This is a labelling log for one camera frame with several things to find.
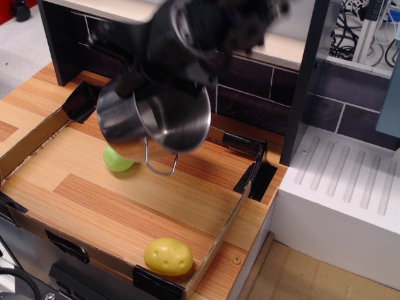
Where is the white dish drainer sink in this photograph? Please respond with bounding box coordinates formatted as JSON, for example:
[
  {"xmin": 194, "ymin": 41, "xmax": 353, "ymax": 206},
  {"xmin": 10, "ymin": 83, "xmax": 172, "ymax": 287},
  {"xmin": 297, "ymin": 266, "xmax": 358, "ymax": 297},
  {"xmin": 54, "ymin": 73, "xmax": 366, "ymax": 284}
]
[{"xmin": 271, "ymin": 127, "xmax": 399, "ymax": 289}]

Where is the green toy pear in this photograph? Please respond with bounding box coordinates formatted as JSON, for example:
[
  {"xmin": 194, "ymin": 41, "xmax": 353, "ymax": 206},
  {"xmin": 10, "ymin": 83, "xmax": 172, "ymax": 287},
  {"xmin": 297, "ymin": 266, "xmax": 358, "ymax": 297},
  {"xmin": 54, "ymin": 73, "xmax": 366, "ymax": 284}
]
[{"xmin": 102, "ymin": 145, "xmax": 134, "ymax": 172}]

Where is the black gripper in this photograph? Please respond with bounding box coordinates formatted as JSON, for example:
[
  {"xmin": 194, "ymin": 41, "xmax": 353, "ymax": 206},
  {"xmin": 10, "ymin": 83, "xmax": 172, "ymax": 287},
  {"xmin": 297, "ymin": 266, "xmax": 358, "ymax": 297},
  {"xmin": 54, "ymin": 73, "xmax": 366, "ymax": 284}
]
[{"xmin": 89, "ymin": 12, "xmax": 218, "ymax": 97}]

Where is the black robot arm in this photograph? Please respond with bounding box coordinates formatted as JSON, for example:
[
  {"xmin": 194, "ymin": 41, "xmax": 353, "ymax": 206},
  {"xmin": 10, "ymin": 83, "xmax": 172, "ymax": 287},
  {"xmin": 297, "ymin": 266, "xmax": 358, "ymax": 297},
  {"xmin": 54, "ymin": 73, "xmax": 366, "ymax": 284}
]
[{"xmin": 88, "ymin": 1, "xmax": 290, "ymax": 97}]

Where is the dark tiled backsplash shelf unit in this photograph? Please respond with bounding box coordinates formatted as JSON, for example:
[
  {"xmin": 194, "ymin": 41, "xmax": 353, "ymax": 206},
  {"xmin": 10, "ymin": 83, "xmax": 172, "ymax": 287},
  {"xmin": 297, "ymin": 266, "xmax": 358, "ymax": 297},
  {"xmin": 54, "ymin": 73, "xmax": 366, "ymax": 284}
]
[{"xmin": 38, "ymin": 1, "xmax": 338, "ymax": 159}]

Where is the black caster wheel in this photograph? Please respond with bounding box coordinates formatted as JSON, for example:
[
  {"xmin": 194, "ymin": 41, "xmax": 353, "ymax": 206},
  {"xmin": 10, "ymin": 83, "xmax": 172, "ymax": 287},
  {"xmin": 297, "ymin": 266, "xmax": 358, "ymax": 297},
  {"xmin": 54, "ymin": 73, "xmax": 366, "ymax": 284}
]
[{"xmin": 10, "ymin": 0, "xmax": 31, "ymax": 23}]

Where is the tangle of black cables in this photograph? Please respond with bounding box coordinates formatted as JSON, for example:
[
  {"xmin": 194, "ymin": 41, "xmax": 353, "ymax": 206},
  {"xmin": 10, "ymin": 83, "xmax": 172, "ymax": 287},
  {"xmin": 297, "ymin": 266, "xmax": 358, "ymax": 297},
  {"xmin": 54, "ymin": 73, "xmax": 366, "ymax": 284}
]
[{"xmin": 329, "ymin": 0, "xmax": 400, "ymax": 67}]

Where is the yellow toy potato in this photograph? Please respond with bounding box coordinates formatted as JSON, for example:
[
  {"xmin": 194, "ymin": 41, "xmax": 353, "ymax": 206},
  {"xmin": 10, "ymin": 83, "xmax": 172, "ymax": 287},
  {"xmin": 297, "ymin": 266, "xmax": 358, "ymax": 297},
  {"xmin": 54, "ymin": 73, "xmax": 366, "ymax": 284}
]
[{"xmin": 144, "ymin": 237, "xmax": 194, "ymax": 277}]

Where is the metal pot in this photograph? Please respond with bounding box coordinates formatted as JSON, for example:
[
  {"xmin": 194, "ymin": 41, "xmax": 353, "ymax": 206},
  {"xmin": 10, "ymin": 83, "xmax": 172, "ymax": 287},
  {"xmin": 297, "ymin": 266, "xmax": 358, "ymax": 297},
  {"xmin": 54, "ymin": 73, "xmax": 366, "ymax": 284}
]
[{"xmin": 97, "ymin": 82, "xmax": 211, "ymax": 165}]

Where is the cardboard fence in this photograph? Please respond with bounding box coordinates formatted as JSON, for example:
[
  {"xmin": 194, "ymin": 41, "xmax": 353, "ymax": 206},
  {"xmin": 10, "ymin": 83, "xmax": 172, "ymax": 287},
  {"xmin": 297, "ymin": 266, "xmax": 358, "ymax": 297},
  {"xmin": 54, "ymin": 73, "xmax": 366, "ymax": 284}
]
[{"xmin": 1, "ymin": 77, "xmax": 279, "ymax": 299}]

